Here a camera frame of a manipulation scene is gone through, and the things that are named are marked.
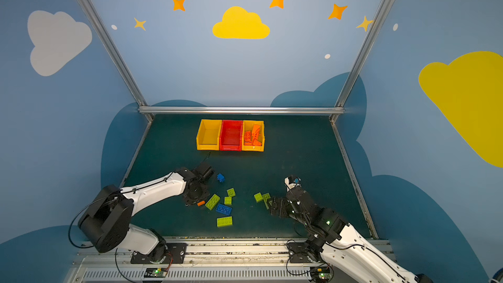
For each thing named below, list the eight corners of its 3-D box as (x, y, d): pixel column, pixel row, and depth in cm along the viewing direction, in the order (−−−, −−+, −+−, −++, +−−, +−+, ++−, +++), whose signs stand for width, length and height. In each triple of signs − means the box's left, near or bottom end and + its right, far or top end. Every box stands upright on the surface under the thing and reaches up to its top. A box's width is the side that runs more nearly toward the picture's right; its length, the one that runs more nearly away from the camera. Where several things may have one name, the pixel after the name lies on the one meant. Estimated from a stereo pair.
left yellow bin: (197, 150, 107) (195, 143, 102) (203, 127, 119) (201, 119, 113) (219, 151, 107) (217, 143, 102) (222, 127, 119) (221, 119, 114)
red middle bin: (220, 153, 108) (218, 144, 101) (223, 129, 119) (222, 120, 113) (241, 153, 108) (240, 145, 101) (242, 129, 119) (242, 120, 113)
